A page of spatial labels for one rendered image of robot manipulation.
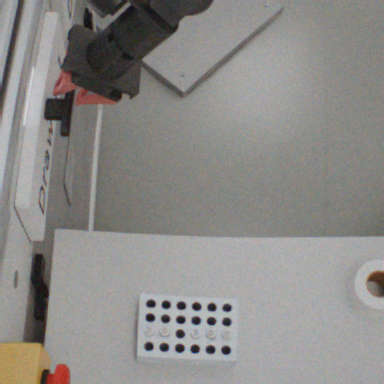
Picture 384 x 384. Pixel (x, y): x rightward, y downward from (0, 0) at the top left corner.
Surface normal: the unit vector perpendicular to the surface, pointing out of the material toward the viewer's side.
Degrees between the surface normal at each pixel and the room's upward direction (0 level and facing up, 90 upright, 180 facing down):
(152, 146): 0
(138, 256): 0
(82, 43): 36
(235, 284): 0
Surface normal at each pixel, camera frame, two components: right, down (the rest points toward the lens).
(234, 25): 0.11, -0.46
